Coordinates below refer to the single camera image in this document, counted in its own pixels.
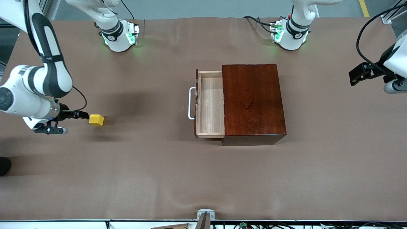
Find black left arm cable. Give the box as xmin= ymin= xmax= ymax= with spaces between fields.
xmin=356 ymin=3 xmax=407 ymax=69

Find aluminium frame profile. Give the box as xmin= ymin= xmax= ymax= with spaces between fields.
xmin=382 ymin=0 xmax=407 ymax=24

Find wooden drawer with white handle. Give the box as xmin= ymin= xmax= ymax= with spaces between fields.
xmin=188 ymin=69 xmax=225 ymax=139

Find yellow floor tape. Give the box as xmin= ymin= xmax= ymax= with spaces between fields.
xmin=359 ymin=0 xmax=371 ymax=18

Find black left arm base cables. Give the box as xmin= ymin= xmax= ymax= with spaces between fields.
xmin=243 ymin=15 xmax=280 ymax=34

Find black right arm base cable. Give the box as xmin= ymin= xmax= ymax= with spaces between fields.
xmin=119 ymin=0 xmax=135 ymax=20

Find black rounded object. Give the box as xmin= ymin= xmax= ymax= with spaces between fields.
xmin=0 ymin=156 xmax=12 ymax=176

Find dark red wooden cabinet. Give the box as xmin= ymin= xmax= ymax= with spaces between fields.
xmin=222 ymin=64 xmax=287 ymax=146

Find brown table cover sheet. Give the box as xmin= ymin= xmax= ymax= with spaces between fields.
xmin=0 ymin=17 xmax=407 ymax=221

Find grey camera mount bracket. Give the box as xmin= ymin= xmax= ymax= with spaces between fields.
xmin=197 ymin=208 xmax=215 ymax=229

